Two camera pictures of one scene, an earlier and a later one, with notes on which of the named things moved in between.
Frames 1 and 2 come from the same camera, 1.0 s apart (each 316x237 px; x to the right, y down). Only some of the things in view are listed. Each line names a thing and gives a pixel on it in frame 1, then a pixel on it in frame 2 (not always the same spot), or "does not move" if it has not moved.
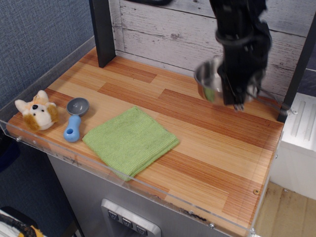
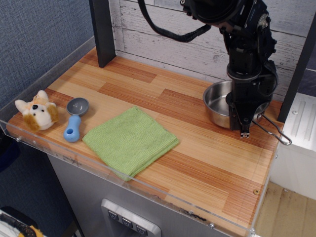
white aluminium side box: x=295 y=165 does not move
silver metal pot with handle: x=210 y=86 -> x=217 y=109
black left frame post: x=103 y=34 does not move
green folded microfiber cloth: x=130 y=141 does not move
